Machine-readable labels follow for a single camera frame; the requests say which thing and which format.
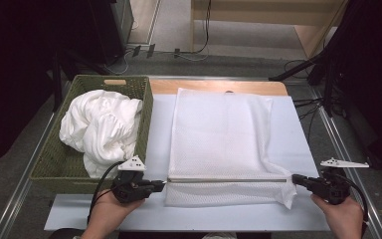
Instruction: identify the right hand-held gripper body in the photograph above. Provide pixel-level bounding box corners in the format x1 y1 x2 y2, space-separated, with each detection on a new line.
307 157 370 206

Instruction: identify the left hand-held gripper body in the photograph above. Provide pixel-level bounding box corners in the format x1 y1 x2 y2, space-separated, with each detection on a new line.
111 154 154 204

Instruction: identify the white garment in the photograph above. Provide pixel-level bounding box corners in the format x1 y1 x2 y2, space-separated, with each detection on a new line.
59 89 144 179

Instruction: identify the white mesh laundry bag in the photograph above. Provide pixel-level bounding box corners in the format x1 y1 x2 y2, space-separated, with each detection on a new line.
164 87 297 210

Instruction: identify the green woven basket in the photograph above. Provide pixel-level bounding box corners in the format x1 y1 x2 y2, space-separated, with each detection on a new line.
29 74 154 195

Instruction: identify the person's left hand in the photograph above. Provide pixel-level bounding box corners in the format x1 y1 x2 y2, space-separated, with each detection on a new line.
81 188 146 239

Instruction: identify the person's right hand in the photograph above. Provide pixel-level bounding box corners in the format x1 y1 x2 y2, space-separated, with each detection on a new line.
310 193 366 239

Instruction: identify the black metal stand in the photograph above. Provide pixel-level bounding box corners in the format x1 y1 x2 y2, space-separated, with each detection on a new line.
268 49 327 84

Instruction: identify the dark curtain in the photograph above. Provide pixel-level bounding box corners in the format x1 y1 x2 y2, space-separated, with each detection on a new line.
0 0 93 173
324 0 382 173

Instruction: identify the black cabinet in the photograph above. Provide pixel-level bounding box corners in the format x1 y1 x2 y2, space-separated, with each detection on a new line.
89 0 135 67

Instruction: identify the light wooden desk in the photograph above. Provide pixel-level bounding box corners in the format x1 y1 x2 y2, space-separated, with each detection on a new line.
190 0 350 60

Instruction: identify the left hand-held gripper cable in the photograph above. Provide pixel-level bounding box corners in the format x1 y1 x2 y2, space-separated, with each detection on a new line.
87 160 125 225

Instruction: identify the hand-held gripper cable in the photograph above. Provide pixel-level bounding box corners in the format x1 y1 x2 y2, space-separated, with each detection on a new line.
87 160 125 225
339 173 370 238

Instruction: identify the right hand-held gripper cable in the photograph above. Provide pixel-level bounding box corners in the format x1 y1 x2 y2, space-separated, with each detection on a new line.
339 173 370 238

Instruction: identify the metal frame rail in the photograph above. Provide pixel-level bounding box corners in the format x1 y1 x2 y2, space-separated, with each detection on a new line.
316 99 382 239
0 113 57 239

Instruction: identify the white floor cable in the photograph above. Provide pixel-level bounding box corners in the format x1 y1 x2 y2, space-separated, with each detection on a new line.
103 49 130 76

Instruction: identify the black metal post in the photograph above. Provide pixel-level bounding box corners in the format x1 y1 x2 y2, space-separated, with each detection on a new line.
51 49 63 113

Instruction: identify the black hanging cable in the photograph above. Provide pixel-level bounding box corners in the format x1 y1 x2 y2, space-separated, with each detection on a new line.
194 0 212 55

